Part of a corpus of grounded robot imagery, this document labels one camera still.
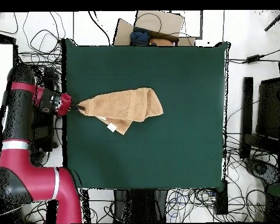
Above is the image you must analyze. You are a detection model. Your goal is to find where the orange terry towel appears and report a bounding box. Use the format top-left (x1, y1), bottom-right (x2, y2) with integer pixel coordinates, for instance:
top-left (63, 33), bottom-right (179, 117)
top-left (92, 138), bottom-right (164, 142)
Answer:
top-left (78, 87), bottom-right (165, 136)

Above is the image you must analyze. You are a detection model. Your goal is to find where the black equipment rack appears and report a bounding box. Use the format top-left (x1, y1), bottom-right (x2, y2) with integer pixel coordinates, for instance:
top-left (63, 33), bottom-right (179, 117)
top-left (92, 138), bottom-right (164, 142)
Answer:
top-left (30, 66), bottom-right (59, 155)

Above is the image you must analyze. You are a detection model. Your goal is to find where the dark blue cloth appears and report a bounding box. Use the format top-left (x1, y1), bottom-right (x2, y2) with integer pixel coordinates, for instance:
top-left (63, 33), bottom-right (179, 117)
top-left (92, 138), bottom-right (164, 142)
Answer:
top-left (129, 29), bottom-right (151, 47)

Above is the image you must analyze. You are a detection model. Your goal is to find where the dark green table cloth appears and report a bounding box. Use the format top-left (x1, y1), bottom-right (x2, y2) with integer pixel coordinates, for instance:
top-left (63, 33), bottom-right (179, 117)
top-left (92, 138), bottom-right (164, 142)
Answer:
top-left (61, 38), bottom-right (230, 191)

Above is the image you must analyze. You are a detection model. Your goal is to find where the orange cloth in box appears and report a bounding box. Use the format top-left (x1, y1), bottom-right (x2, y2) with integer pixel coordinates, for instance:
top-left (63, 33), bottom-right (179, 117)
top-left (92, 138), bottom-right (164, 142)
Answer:
top-left (149, 37), bottom-right (173, 47)

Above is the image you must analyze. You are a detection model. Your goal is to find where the black upright stand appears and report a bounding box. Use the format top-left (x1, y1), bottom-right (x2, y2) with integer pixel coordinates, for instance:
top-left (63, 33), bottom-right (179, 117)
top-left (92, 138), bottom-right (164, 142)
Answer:
top-left (113, 188), bottom-right (169, 222)

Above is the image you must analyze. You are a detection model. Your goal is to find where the brown cardboard box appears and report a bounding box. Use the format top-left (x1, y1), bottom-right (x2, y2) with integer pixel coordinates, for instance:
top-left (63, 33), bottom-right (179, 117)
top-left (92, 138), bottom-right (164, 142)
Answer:
top-left (113, 10), bottom-right (197, 47)

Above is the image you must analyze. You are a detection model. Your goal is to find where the black power adapter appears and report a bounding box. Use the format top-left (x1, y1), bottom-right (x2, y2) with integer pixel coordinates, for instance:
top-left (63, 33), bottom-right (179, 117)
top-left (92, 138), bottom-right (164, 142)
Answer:
top-left (246, 54), bottom-right (261, 64)

